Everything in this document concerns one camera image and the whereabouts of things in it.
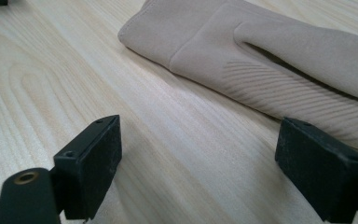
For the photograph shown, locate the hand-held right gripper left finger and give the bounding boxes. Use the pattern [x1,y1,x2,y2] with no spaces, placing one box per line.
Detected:
[53,114,123,222]

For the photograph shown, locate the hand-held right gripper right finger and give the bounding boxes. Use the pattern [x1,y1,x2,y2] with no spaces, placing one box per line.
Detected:
[274,116,358,224]

